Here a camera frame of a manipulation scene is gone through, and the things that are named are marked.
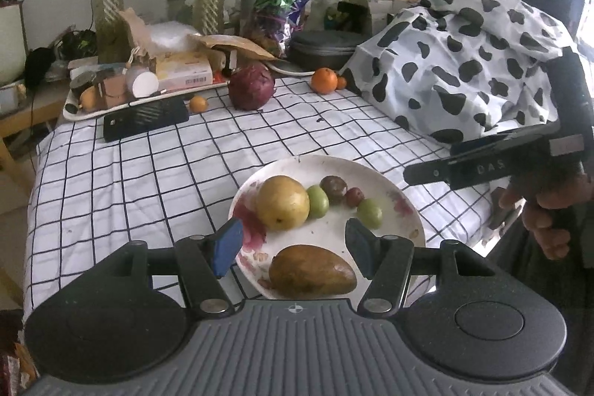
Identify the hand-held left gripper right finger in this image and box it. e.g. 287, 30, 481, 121
346, 218, 495, 317

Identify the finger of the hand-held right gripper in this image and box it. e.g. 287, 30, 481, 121
448, 128, 551, 159
403, 160, 454, 187

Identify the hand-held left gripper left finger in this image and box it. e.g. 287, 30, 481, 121
109, 217, 244, 317

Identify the white floral plate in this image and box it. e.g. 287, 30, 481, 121
227, 154, 426, 299

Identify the small green plum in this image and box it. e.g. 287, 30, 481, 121
356, 199, 384, 230
306, 185, 330, 219

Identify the brown mango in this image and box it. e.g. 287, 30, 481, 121
269, 244, 358, 299

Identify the dark passion fruit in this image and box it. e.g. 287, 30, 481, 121
320, 176, 348, 206

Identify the yellow pear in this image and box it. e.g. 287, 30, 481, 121
257, 175, 311, 232

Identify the person's right hand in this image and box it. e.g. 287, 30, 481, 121
499, 174, 584, 261

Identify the cow print cloth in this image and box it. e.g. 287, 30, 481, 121
341, 0, 581, 144

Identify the checkered white tablecloth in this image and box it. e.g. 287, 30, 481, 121
22, 73, 525, 325

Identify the black ribbed device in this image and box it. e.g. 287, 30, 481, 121
103, 98, 190, 143

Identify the red cabbage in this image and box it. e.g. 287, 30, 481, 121
228, 63, 275, 111

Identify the black round case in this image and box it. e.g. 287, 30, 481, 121
288, 30, 372, 72

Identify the white oval dish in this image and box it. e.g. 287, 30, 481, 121
269, 59, 316, 76

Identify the small black box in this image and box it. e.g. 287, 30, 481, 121
325, 0, 374, 36

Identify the pale yellow box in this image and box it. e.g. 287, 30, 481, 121
155, 52, 214, 93

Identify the white cylinder container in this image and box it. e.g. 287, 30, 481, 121
126, 66, 159, 101

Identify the small brown box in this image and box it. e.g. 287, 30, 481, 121
97, 76, 130, 109

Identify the flat brown paper envelope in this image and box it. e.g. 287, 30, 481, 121
190, 33, 279, 62

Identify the white rectangular tray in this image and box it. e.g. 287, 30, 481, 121
62, 73, 230, 121

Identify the clear plastic wrap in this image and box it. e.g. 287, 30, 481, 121
148, 21, 198, 56

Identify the purple foil bag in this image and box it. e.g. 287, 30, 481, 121
251, 0, 316, 56

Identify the crumpled brown paper bag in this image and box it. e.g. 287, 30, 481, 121
118, 7, 161, 67

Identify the black fuzzy object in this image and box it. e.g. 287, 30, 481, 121
24, 47, 56, 89

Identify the white board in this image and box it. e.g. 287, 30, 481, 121
0, 1, 27, 87

